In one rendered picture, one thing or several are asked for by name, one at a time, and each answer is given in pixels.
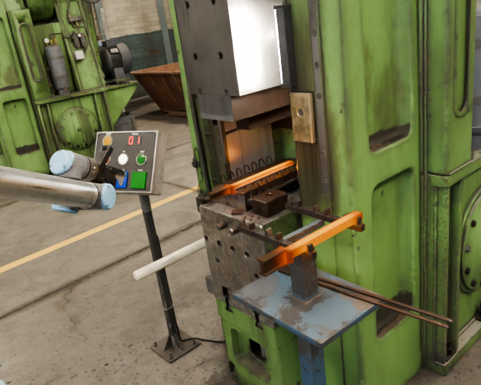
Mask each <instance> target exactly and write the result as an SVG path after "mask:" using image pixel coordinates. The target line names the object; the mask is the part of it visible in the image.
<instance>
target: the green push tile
mask: <svg viewBox="0 0 481 385"><path fill-rule="evenodd" d="M146 181H147V172H132V178H131V189H146Z"/></svg>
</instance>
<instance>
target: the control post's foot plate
mask: <svg viewBox="0 0 481 385"><path fill-rule="evenodd" d="M178 329H179V326H178ZM179 335H180V338H181V339H187V338H192V337H191V336H190V335H188V334H187V333H185V332H184V331H183V330H181V329H179ZM178 337H179V336H178ZM178 337H177V335H176V334H174V340H175V344H176V347H173V340H172V337H171V334H168V336H166V337H165V338H163V339H161V340H160V341H158V342H156V341H155V342H154V344H153V345H151V346H150V349H151V350H152V351H153V352H154V353H156V354H158V356H159V357H161V358H163V359H164V360H165V361H167V362H168V363H170V364H171V363H173V362H174V361H177V360H178V359H180V358H182V357H184V356H186V355H187V354H188V353H189V352H190V351H193V350H195V349H196V348H197V347H198V346H200V345H201V344H202V343H201V342H200V341H197V340H196V339H191V340H187V341H180V340H179V338H178Z"/></svg>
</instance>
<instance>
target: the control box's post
mask: <svg viewBox="0 0 481 385"><path fill-rule="evenodd" d="M139 200H140V206H141V210H142V212H143V216H144V222H145V226H146V230H147V236H148V240H149V244H150V250H151V254H152V258H153V262H154V261H157V260H159V259H161V258H162V257H161V253H160V246H159V243H158V239H157V232H156V229H155V224H154V220H153V214H152V208H151V204H150V198H149V196H147V195H139ZM156 275H157V282H158V286H159V289H160V296H161V299H162V304H163V308H165V309H168V308H169V307H170V306H172V305H171V301H170V297H169V290H168V286H167V282H166V276H165V272H164V268H163V269H161V270H158V271H157V272H156ZM164 313H165V317H166V323H167V328H168V332H169V334H171V337H172V340H173V347H176V344H175V340H174V334H176V335H177V337H178V334H177V330H176V323H175V319H174V315H173V308H171V309H169V310H167V311H165V310H164ZM178 338H179V337H178Z"/></svg>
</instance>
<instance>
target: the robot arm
mask: <svg viewBox="0 0 481 385"><path fill-rule="evenodd" d="M113 150H114V149H113V148H112V146H111V145H102V146H101V148H100V150H99V151H98V153H97V154H96V156H95V159H93V158H91V157H86V156H83V155H80V154H76V153H73V152H72V151H69V150H58V151H57V152H56V153H55V154H54V155H53V156H52V157H51V159H50V170H51V172H52V173H53V174H55V175H54V176H51V175H47V174H42V173H35V172H31V171H26V170H19V169H15V168H10V167H3V166H0V199H12V200H19V201H26V202H39V203H46V204H52V210H54V211H57V212H67V213H74V214H77V213H78V211H79V210H109V209H112V208H113V206H114V205H115V200H116V193H115V187H116V182H117V180H118V182H119V185H120V186H121V185H122V184H123V182H124V178H125V177H127V174H126V173H125V172H124V171H123V170H121V169H118V168H116V167H111V166H106V165H105V164H106V162H107V161H108V158H109V157H110V155H111V153H112V151H113ZM81 180H84V181H86V182H83V181H81ZM0 385H5V383H4V382H3V381H2V380H0Z"/></svg>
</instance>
